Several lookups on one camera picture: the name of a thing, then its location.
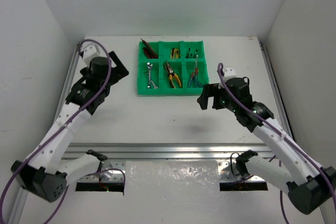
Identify aluminium front rail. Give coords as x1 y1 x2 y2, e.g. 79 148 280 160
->
60 144 283 180

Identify silver open-end wrench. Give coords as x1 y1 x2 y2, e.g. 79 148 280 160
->
146 62 153 89
150 78 159 89

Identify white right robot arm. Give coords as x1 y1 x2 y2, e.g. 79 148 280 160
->
197 77 335 215

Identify green six-compartment bin tray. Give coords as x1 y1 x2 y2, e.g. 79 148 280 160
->
137 41 209 96

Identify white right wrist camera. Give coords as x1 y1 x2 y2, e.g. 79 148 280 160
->
219 67 237 89

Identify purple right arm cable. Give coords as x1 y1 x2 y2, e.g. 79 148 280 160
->
217 63 336 224

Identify red black utility knife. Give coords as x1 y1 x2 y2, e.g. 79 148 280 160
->
141 39 159 59

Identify red black box cutter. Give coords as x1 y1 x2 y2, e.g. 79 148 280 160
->
143 47 153 59

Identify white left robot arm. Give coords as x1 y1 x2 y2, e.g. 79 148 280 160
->
11 51 129 202

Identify blue red handle screwdriver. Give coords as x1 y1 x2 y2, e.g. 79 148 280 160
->
187 69 197 88

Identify yellow black utility knife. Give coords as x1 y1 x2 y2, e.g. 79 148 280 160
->
170 48 176 59

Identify small yellow black cutter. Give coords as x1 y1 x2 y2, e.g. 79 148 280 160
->
174 48 180 59

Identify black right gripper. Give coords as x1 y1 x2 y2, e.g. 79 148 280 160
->
197 82 238 113

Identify yellow handle needle-nose pliers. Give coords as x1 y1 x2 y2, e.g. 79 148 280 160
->
164 61 182 89

